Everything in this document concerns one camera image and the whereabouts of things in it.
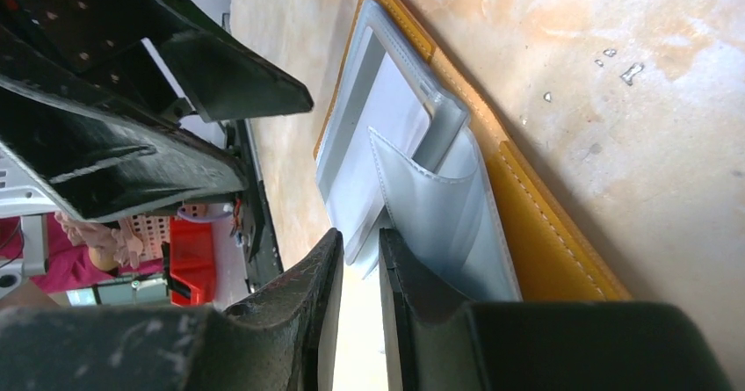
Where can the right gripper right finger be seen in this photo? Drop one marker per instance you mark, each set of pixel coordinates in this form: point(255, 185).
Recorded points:
point(426, 343)

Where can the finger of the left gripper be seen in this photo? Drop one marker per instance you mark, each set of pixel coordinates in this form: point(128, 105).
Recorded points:
point(95, 154)
point(162, 56)

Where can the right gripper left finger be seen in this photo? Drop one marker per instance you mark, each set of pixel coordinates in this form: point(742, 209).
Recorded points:
point(289, 326)

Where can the red crate outside enclosure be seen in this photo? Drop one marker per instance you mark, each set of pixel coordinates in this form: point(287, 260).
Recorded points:
point(192, 267)

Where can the yellow leather card holder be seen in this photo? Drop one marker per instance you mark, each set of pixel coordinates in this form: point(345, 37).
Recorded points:
point(553, 259)

